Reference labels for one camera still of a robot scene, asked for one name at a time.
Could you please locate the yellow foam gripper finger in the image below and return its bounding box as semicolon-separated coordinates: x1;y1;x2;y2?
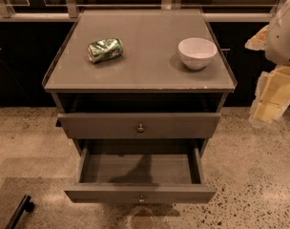
244;25;290;128

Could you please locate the grey drawer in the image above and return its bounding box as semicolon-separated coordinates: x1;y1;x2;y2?
58;113;220;139
65;148;216;204

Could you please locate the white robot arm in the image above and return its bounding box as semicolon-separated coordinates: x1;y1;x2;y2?
245;0;290;123

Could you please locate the grey drawer cabinet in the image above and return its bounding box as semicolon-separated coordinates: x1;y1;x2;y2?
41;9;238;157

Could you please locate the grey top drawer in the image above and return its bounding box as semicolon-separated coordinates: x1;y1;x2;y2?
58;113;220;139

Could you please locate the white ceramic bowl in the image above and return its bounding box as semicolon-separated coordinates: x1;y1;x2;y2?
177;38;218;70

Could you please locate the metal window railing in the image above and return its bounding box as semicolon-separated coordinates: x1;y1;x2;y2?
0;0;290;23

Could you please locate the crushed green soda can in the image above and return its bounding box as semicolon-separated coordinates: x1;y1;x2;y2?
87;38;123;64

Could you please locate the black bar on floor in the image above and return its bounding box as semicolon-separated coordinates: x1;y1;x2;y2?
5;195;34;229

